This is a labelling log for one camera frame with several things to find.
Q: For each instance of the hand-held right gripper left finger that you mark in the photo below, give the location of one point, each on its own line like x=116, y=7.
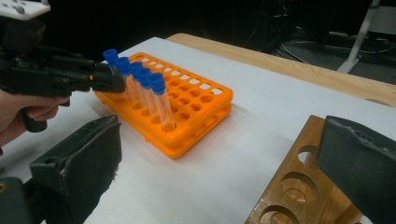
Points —
x=77, y=174

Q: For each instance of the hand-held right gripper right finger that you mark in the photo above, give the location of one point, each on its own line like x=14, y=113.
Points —
x=358, y=168

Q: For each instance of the blue-capped clear test tube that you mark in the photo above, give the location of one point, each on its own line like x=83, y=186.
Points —
x=156, y=83
x=110, y=56
x=122, y=65
x=134, y=67
x=142, y=77

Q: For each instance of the wooden test tube rack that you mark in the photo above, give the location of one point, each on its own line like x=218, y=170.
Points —
x=306, y=129

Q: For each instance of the orange plastic test tube rack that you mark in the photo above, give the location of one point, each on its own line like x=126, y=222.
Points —
x=202, y=123

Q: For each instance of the white table cover sheet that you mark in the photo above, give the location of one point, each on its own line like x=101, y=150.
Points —
x=233, y=149

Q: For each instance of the white metal desk frame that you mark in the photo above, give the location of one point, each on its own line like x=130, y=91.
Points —
x=358, y=40

